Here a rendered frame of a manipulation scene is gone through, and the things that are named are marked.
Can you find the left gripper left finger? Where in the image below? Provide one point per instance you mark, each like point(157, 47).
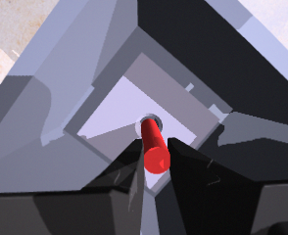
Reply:
point(84, 211)

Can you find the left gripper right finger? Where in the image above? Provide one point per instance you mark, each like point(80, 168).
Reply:
point(215, 200)

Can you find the pale lavender flat plate with hole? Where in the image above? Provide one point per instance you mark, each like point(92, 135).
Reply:
point(145, 90)

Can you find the red peg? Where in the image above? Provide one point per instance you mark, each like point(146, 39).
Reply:
point(156, 154)

